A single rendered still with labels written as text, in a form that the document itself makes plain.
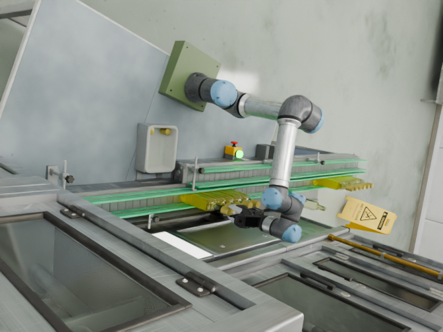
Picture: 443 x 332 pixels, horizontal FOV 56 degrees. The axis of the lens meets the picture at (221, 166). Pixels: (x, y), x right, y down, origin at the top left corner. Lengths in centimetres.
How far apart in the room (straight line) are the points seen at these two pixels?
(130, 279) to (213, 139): 170
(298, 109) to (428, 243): 636
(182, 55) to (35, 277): 151
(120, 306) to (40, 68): 129
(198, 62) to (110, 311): 164
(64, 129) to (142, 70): 45
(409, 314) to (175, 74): 138
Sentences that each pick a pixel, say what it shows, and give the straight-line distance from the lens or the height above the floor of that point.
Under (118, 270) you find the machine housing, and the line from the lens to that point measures 73.
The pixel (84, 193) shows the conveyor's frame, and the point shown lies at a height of 87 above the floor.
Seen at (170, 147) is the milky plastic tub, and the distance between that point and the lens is 207.
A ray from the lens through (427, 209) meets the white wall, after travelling 778.
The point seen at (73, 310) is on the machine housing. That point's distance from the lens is 62.
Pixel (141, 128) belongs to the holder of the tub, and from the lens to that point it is 199.
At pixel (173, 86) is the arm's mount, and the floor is 81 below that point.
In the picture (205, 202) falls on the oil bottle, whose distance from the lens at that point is 194.
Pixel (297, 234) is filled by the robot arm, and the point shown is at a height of 154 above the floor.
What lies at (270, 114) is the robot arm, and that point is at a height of 123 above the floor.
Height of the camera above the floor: 241
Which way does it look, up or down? 43 degrees down
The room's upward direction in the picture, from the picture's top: 105 degrees clockwise
